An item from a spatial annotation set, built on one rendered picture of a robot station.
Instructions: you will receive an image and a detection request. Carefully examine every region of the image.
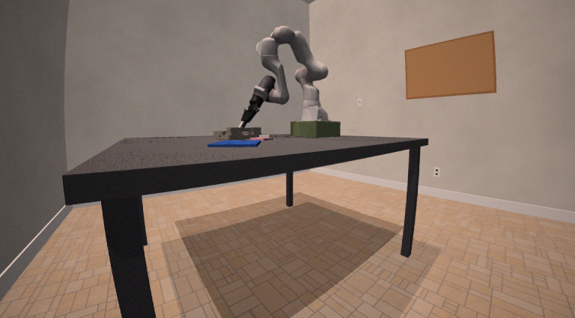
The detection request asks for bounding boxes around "beige desk phone body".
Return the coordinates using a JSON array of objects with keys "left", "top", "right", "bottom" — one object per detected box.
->
[{"left": 213, "top": 131, "right": 263, "bottom": 140}]

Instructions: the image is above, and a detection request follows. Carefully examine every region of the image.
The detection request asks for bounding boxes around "blue flat rectangular pad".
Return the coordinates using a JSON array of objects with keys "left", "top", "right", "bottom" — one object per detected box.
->
[{"left": 207, "top": 140, "right": 261, "bottom": 147}]

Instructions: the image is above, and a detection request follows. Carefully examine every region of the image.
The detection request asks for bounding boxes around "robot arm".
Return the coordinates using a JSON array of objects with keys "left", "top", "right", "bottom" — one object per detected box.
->
[{"left": 252, "top": 26, "right": 331, "bottom": 121}]

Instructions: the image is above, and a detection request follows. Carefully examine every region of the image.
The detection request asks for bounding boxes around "beige telephone handset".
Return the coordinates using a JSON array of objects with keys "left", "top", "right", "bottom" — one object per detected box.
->
[{"left": 226, "top": 127, "right": 261, "bottom": 132}]

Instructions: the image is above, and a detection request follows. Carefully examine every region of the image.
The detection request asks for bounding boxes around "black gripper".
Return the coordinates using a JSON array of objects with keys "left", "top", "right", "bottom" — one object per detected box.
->
[{"left": 239, "top": 95, "right": 264, "bottom": 128}]

